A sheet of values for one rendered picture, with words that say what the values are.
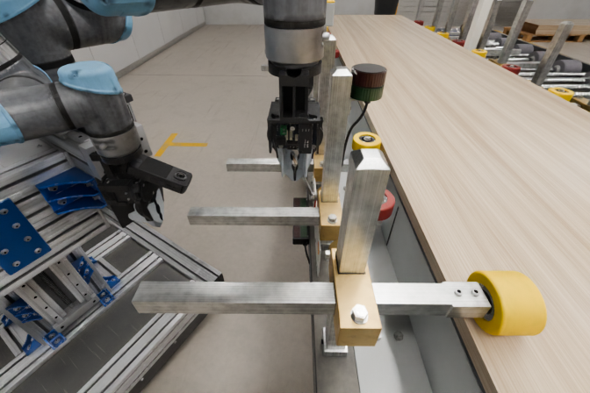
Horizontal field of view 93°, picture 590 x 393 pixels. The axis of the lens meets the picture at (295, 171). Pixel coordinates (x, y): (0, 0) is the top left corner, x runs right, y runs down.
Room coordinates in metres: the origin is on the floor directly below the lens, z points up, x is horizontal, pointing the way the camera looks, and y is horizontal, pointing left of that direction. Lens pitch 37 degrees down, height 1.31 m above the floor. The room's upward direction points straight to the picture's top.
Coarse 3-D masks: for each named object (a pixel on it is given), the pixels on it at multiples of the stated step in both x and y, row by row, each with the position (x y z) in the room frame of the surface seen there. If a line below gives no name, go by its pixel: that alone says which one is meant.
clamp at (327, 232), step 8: (320, 192) 0.51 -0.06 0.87; (320, 200) 0.48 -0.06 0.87; (320, 208) 0.45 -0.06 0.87; (328, 208) 0.45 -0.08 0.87; (336, 208) 0.45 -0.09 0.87; (320, 216) 0.43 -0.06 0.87; (336, 216) 0.43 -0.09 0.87; (320, 224) 0.41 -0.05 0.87; (328, 224) 0.40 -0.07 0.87; (336, 224) 0.40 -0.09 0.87; (320, 232) 0.40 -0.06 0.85; (328, 232) 0.40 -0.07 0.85; (336, 232) 0.40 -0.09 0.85
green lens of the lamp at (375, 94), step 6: (384, 84) 0.48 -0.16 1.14; (354, 90) 0.47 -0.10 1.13; (360, 90) 0.47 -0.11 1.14; (366, 90) 0.46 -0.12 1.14; (372, 90) 0.46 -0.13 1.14; (378, 90) 0.46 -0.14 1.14; (354, 96) 0.47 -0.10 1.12; (360, 96) 0.46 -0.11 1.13; (366, 96) 0.46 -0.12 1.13; (372, 96) 0.46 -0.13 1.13; (378, 96) 0.47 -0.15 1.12
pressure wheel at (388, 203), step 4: (388, 192) 0.46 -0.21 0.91; (384, 196) 0.45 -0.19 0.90; (388, 196) 0.45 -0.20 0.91; (392, 196) 0.45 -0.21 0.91; (384, 200) 0.44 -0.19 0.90; (388, 200) 0.44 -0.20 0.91; (392, 200) 0.44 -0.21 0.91; (384, 204) 0.42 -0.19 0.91; (388, 204) 0.42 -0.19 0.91; (392, 204) 0.43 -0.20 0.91; (384, 208) 0.41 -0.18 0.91; (388, 208) 0.42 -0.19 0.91; (392, 208) 0.42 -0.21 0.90; (380, 212) 0.41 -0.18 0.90; (384, 212) 0.41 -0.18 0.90; (388, 212) 0.42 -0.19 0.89; (380, 216) 0.41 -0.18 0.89; (384, 216) 0.41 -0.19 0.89; (388, 216) 0.42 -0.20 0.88; (380, 220) 0.41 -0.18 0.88
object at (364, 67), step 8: (360, 64) 0.51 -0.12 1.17; (368, 64) 0.51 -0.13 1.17; (376, 64) 0.51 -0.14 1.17; (368, 72) 0.47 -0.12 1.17; (376, 72) 0.47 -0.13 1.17; (368, 88) 0.46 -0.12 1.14; (376, 88) 0.46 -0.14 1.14; (352, 128) 0.49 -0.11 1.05; (344, 144) 0.49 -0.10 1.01; (344, 152) 0.49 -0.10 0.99
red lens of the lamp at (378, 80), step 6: (354, 72) 0.48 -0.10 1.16; (360, 72) 0.47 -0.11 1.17; (384, 72) 0.47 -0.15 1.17; (354, 78) 0.48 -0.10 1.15; (360, 78) 0.47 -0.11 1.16; (366, 78) 0.46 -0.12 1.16; (372, 78) 0.46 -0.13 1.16; (378, 78) 0.46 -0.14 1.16; (384, 78) 0.47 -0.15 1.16; (360, 84) 0.47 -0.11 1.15; (366, 84) 0.46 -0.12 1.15; (372, 84) 0.46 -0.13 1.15; (378, 84) 0.46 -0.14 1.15
